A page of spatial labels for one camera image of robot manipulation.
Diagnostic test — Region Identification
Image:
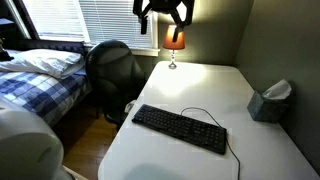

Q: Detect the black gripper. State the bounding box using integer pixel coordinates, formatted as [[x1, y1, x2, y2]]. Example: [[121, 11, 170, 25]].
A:
[[132, 0, 195, 43]]

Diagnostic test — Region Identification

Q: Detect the black computer keyboard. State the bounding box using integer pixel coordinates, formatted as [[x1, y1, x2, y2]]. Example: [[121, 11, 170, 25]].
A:
[[131, 103, 228, 156]]

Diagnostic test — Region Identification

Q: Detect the orange shade table lamp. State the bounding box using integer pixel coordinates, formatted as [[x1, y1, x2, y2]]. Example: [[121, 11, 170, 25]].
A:
[[162, 24, 186, 70]]

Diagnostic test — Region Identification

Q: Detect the white window sill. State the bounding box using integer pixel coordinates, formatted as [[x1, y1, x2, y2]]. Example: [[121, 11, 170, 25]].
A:
[[129, 48, 161, 58]]

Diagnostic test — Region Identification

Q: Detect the wide white window blind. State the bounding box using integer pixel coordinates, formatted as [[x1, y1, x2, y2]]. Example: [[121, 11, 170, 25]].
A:
[[78, 0, 158, 50]]

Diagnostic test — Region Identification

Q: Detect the black office chair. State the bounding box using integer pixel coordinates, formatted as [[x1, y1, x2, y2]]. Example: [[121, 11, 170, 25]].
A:
[[84, 39, 146, 130]]

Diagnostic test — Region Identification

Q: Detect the small white object by chair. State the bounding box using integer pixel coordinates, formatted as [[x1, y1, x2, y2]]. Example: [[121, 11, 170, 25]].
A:
[[124, 99, 137, 115]]

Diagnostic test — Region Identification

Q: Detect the dark patterned headboard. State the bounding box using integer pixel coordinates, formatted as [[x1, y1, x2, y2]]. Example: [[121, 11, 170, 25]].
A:
[[18, 38, 88, 57]]

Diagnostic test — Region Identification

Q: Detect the narrow white window blind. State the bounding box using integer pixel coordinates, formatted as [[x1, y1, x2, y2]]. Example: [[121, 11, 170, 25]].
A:
[[21, 0, 90, 43]]

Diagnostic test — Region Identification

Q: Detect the white pillow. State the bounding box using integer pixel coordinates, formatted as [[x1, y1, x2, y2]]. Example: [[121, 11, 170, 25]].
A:
[[0, 48, 86, 80]]

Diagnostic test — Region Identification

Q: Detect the white tissue sheet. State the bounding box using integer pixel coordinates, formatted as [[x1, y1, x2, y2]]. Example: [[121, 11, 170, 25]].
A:
[[261, 78, 293, 101]]

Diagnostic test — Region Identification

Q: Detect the grey tissue box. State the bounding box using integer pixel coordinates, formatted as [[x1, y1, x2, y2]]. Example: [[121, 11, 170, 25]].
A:
[[246, 90, 290, 124]]

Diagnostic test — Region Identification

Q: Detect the dark slanted wooden beam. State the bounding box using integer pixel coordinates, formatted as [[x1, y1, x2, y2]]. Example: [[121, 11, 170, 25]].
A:
[[4, 0, 41, 41]]

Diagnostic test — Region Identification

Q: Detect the blue plaid bed blanket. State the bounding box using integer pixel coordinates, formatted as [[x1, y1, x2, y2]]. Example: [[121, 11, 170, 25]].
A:
[[0, 68, 93, 128]]

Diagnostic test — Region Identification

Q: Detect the dark object beside pillow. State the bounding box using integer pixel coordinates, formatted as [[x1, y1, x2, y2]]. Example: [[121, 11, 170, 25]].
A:
[[0, 36, 15, 63]]

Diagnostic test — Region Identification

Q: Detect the black keyboard cable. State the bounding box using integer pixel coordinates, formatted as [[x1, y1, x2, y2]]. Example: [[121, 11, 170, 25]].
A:
[[180, 106, 241, 180]]

